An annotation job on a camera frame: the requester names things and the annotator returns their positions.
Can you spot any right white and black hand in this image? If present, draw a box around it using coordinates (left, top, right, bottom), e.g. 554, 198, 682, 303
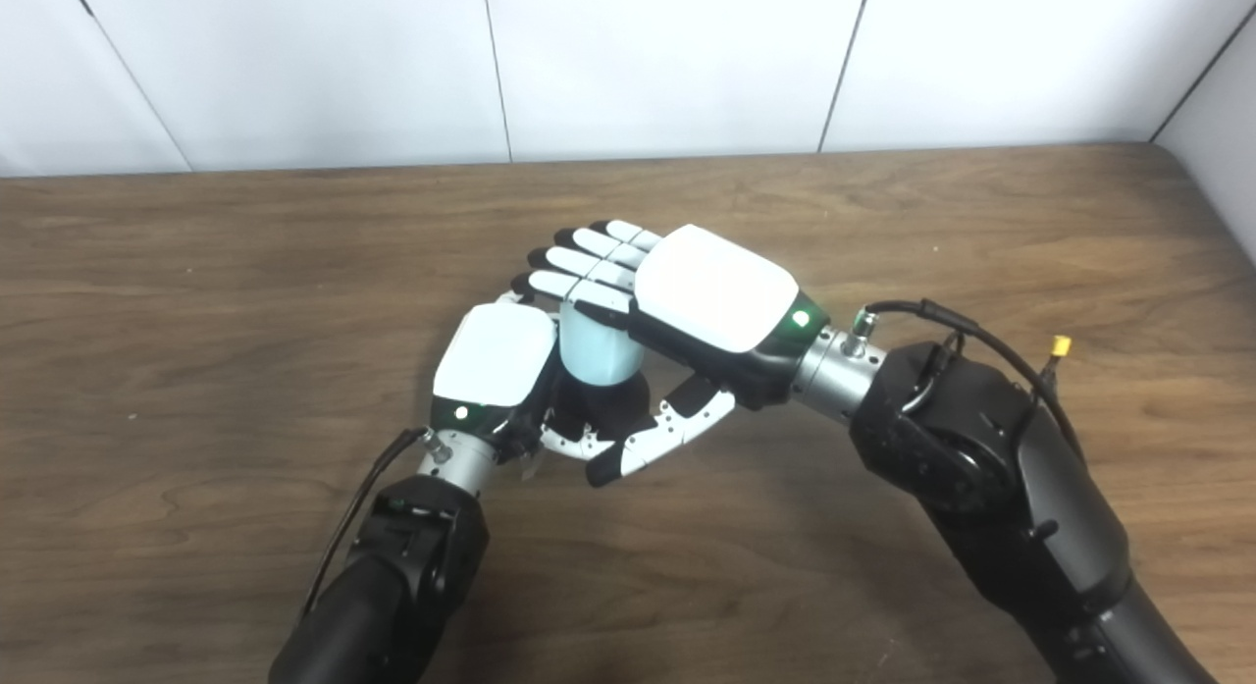
510, 220, 831, 489

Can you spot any left white and black hand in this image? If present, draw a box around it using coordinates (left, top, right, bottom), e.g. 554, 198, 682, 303
432, 291, 629, 465

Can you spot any light-blue hose piece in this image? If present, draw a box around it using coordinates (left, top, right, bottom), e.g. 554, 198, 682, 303
557, 301, 647, 388

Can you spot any black flared nozzle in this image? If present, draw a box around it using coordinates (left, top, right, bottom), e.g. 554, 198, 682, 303
554, 370, 654, 446

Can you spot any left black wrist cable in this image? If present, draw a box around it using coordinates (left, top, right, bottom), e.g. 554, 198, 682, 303
299, 426, 445, 621

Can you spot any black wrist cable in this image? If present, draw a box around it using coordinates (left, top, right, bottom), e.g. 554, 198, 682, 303
299, 426, 445, 621
849, 299, 1085, 459

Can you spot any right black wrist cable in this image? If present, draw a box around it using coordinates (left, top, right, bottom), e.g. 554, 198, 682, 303
849, 299, 1085, 459

